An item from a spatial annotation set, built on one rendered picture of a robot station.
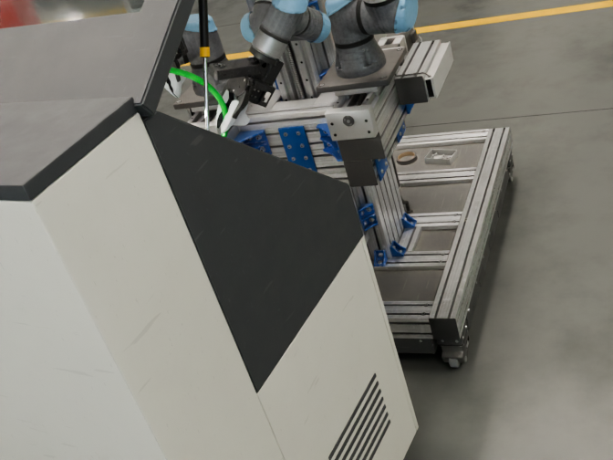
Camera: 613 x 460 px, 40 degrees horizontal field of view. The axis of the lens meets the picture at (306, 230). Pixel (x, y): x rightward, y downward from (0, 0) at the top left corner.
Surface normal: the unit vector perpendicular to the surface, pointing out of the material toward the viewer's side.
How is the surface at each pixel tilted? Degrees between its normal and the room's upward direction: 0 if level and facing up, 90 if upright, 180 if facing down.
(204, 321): 90
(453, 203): 0
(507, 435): 0
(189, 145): 90
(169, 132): 90
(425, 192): 0
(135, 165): 90
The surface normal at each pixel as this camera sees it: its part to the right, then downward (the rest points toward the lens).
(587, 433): -0.27, -0.81
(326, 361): 0.86, 0.04
